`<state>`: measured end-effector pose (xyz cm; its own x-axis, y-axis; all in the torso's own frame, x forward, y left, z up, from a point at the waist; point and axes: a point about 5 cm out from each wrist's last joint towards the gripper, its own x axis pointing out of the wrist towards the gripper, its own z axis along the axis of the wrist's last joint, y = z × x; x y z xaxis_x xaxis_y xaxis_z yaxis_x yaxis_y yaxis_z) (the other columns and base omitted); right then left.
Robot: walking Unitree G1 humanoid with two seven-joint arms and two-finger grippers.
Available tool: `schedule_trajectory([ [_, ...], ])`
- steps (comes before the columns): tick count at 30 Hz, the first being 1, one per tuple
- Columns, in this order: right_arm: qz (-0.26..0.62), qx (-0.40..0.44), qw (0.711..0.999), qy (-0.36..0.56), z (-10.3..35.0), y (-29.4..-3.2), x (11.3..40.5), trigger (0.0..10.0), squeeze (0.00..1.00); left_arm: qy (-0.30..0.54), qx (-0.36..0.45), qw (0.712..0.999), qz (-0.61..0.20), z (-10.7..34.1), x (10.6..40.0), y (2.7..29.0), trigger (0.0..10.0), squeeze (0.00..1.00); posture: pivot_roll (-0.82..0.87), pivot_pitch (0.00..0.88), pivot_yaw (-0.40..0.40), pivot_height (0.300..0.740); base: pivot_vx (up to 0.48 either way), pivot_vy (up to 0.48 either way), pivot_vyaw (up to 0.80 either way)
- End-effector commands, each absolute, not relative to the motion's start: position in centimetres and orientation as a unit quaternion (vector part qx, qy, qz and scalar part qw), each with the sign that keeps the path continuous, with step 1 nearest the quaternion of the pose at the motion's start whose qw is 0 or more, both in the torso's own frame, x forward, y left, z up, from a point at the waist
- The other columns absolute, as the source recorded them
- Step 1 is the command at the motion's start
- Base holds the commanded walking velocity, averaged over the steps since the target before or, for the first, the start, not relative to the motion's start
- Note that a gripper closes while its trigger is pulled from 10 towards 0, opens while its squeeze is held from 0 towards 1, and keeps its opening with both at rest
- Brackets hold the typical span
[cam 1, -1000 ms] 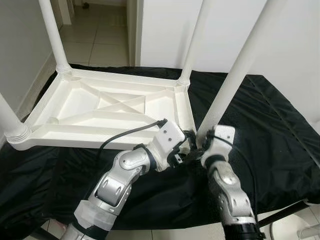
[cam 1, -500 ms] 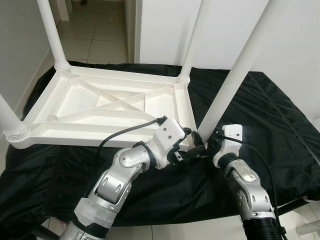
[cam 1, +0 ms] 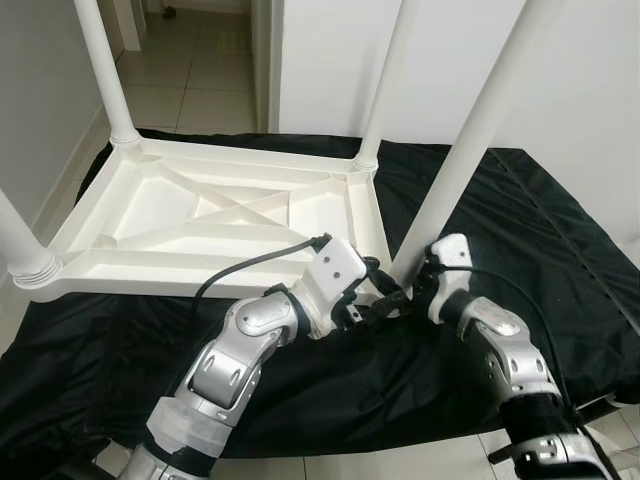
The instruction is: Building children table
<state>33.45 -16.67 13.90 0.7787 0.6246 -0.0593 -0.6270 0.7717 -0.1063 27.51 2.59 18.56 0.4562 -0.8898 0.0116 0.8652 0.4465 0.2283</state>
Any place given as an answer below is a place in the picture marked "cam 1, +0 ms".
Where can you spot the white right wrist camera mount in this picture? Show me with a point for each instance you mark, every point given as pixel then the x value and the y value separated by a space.
pixel 452 260

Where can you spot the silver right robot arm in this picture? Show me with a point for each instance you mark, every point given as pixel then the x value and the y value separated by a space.
pixel 515 360

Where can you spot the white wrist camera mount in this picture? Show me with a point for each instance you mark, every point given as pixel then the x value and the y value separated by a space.
pixel 335 268
pixel 452 260

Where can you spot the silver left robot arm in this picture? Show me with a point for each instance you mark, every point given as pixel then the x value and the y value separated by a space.
pixel 230 360

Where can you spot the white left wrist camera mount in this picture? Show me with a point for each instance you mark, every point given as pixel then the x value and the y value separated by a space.
pixel 335 268

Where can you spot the white plastic table top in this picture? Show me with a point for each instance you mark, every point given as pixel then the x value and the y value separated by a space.
pixel 200 215

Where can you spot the black cloth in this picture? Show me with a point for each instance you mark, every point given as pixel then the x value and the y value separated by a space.
pixel 560 280

